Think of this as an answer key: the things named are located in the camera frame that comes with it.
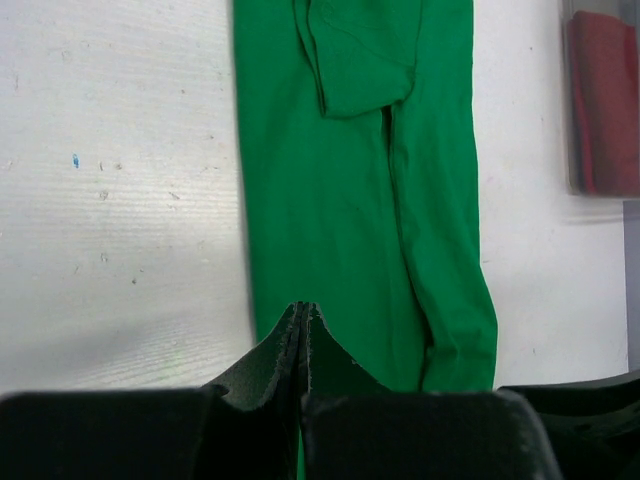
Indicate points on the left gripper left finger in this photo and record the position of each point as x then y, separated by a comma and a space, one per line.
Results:
252, 425

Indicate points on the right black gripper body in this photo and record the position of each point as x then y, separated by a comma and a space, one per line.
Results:
593, 426

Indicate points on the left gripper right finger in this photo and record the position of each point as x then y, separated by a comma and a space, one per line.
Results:
337, 399

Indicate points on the green polo shirt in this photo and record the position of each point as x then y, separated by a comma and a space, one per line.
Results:
360, 180

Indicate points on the red folded shirt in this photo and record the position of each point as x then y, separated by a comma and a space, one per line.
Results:
605, 100

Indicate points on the clear plastic bin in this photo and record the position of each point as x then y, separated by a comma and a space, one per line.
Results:
600, 100

